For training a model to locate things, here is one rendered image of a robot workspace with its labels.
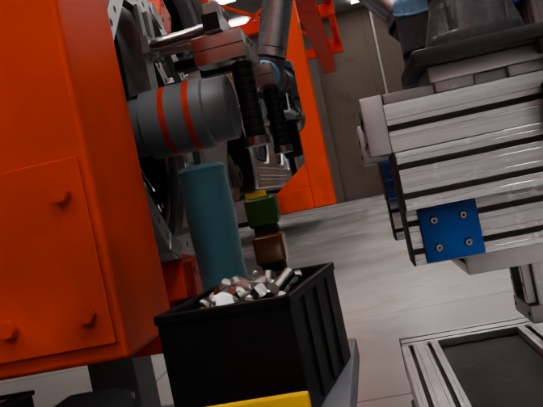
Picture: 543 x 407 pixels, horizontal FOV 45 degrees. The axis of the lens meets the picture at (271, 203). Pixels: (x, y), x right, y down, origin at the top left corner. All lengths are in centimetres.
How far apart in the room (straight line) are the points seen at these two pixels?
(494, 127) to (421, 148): 11
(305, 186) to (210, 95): 365
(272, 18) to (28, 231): 105
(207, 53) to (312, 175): 376
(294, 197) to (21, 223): 421
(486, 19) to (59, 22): 60
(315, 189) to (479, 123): 389
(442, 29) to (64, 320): 69
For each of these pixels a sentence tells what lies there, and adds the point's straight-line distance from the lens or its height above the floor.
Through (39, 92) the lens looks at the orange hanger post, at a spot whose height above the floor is 81.
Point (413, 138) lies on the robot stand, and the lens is 101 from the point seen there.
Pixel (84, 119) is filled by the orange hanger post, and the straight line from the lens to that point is 73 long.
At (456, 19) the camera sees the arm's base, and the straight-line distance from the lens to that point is 104.
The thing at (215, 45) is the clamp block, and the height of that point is 93.
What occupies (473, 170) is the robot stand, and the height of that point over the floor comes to 63.
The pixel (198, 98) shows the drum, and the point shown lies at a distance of 128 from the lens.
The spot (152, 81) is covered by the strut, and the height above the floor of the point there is 94.
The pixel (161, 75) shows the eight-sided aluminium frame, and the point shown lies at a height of 99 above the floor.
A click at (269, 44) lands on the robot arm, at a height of 102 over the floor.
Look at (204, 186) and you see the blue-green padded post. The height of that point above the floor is 70.
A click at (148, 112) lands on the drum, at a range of 130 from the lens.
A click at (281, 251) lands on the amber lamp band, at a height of 58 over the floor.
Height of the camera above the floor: 65
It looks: level
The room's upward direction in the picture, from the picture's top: 12 degrees counter-clockwise
